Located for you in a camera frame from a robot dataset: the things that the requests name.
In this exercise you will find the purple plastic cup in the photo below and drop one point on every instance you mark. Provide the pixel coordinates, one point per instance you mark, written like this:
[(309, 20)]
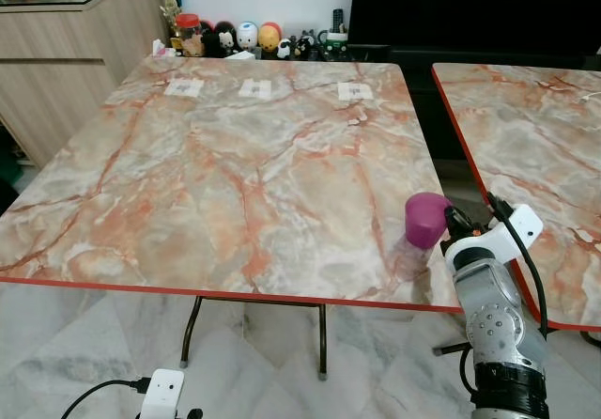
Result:
[(425, 217)]

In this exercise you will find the marble pattern folding table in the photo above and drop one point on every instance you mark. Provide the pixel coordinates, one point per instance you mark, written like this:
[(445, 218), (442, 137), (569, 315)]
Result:
[(244, 175), (535, 137)]

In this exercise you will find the white paper marker tag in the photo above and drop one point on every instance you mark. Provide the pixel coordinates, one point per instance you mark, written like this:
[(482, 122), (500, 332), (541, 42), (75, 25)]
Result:
[(254, 88), (355, 91), (184, 87)]

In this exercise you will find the green white mug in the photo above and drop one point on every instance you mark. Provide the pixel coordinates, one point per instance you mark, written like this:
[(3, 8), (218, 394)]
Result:
[(334, 39)]

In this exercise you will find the black television screen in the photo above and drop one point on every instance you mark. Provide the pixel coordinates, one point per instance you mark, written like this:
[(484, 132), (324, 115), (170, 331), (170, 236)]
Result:
[(470, 6)]

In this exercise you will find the black remote control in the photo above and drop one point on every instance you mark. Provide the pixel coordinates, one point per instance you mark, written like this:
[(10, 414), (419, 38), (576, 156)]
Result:
[(337, 19)]

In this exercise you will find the small panda figure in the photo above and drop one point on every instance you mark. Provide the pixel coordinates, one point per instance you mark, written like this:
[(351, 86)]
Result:
[(284, 50)]

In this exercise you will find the yellow orange doll figure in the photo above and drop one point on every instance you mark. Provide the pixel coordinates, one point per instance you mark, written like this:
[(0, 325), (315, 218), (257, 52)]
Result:
[(269, 37)]

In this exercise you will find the white blue doll figure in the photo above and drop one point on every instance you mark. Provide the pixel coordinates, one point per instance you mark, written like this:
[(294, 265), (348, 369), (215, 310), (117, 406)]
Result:
[(247, 36)]

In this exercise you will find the black round doll figure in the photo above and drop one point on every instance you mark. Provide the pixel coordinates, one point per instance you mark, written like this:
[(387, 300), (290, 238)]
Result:
[(224, 38)]

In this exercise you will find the red lid snack jar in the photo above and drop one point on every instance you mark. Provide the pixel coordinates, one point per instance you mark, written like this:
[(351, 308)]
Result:
[(189, 34)]

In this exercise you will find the pink tissue pack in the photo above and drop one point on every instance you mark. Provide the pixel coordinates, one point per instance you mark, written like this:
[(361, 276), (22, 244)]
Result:
[(163, 49)]

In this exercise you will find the light wooden cabinet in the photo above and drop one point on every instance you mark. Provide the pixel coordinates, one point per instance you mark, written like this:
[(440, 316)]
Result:
[(66, 62)]

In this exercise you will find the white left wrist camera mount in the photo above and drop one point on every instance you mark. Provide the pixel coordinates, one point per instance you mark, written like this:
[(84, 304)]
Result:
[(163, 393)]

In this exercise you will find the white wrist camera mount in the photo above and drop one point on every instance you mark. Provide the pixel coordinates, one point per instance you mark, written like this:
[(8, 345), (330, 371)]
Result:
[(163, 393), (512, 231)]

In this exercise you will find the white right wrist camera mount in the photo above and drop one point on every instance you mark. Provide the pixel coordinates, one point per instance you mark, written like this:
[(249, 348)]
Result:
[(512, 231)]

